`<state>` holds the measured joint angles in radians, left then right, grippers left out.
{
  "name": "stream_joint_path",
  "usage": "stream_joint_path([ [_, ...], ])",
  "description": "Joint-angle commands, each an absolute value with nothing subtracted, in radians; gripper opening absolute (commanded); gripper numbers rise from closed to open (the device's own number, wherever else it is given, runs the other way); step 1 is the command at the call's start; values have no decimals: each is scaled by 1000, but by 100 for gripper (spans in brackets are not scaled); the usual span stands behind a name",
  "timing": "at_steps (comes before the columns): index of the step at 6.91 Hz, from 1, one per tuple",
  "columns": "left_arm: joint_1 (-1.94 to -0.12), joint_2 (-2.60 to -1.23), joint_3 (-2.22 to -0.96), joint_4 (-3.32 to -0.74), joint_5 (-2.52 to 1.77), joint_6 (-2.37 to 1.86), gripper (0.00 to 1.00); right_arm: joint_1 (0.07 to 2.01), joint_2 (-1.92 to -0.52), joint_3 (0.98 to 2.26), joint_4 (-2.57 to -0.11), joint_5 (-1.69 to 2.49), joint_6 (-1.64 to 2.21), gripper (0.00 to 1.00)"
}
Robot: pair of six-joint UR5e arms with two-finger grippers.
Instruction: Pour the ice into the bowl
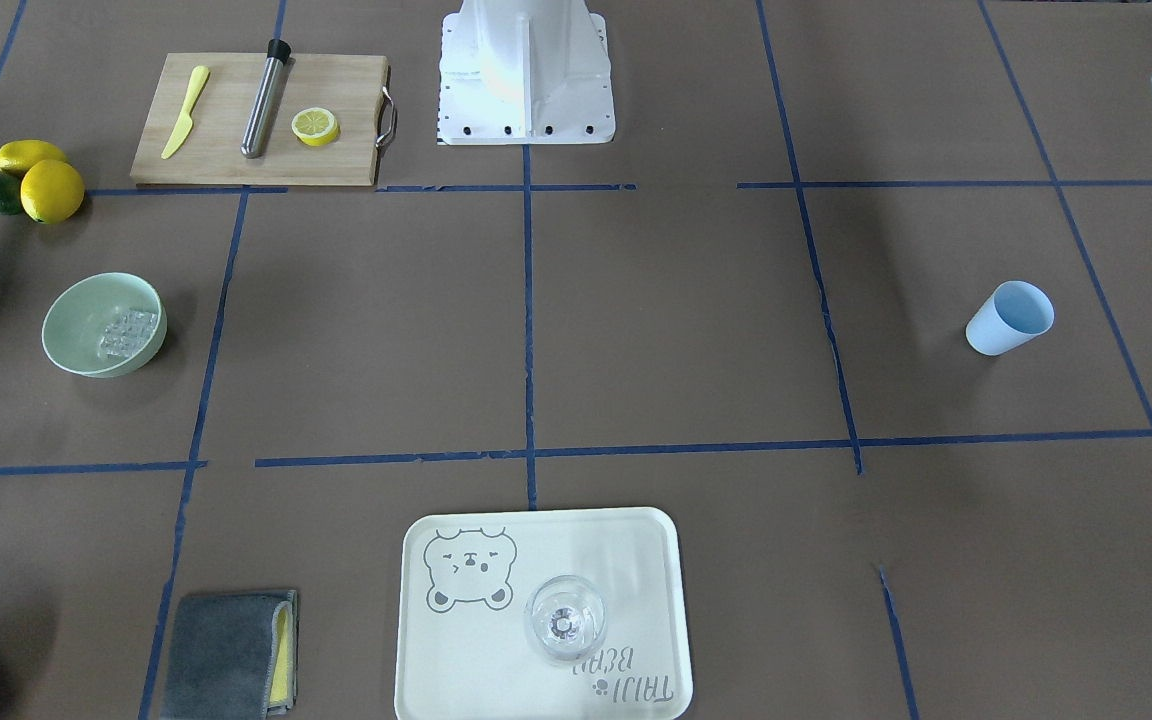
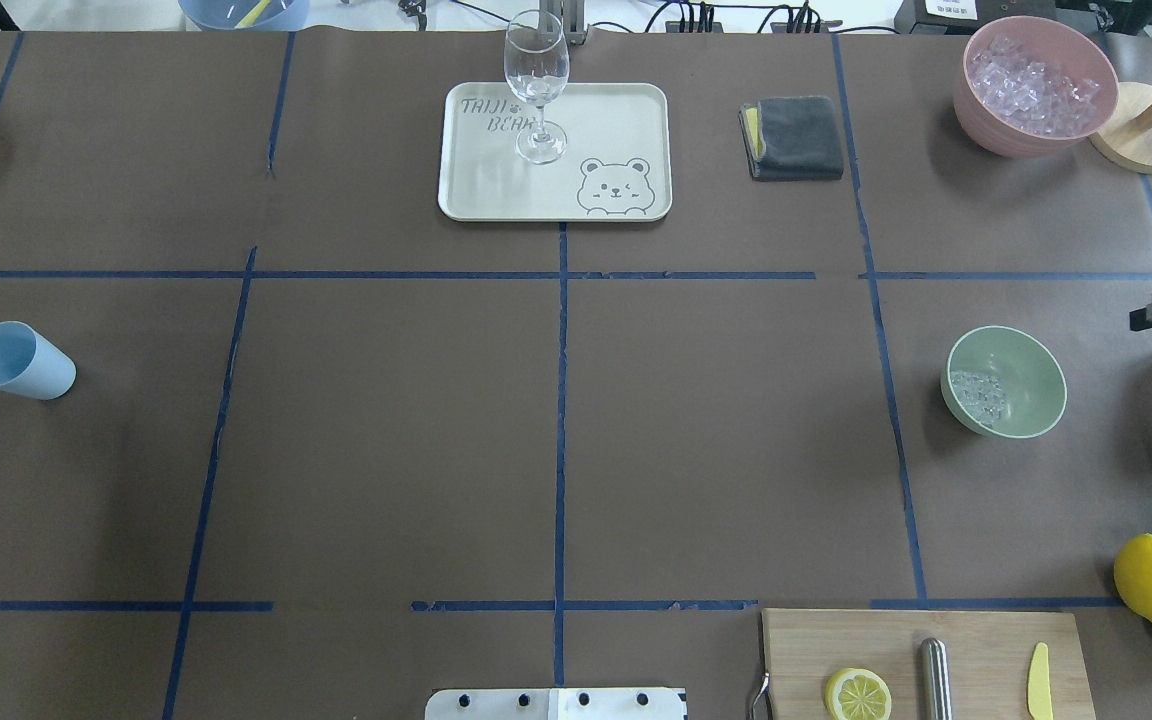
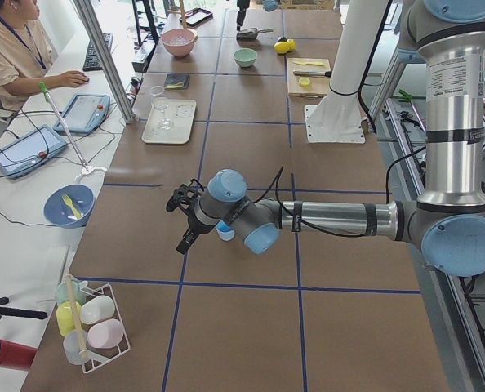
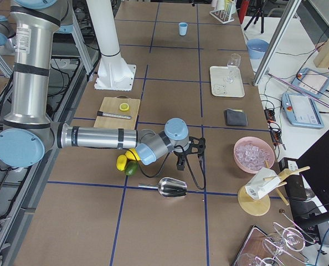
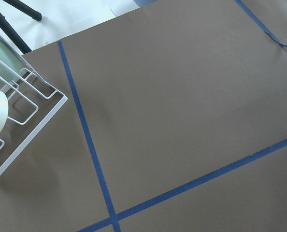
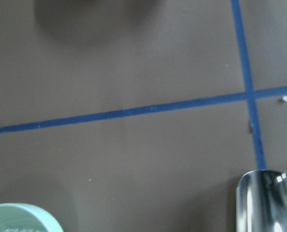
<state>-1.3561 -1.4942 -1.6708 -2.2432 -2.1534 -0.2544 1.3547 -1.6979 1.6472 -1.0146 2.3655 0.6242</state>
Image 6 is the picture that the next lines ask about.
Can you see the clear ice cubes pile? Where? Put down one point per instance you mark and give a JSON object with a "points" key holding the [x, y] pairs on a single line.
{"points": [[23, 228]]}

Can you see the stainless steel scoop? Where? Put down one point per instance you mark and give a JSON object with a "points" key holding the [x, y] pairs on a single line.
{"points": [[261, 202]]}

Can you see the light green bowl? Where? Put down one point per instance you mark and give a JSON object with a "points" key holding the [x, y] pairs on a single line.
{"points": [[22, 213]]}

